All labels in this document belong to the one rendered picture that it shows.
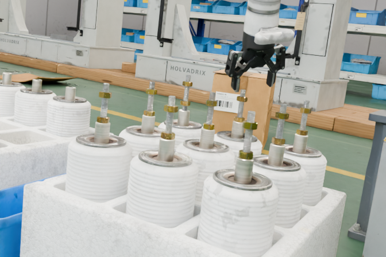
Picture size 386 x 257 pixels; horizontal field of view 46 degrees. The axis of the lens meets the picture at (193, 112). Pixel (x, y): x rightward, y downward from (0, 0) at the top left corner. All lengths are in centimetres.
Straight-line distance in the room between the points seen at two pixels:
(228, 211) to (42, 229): 29
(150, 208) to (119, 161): 10
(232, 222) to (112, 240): 17
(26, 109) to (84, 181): 48
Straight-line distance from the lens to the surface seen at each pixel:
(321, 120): 267
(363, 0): 935
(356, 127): 262
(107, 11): 397
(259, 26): 100
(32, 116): 112
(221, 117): 183
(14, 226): 78
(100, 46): 393
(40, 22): 802
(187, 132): 85
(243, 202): 54
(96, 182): 67
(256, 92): 180
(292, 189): 66
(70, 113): 103
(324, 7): 283
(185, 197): 62
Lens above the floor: 42
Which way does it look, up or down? 9 degrees down
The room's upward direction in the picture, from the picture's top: 7 degrees clockwise
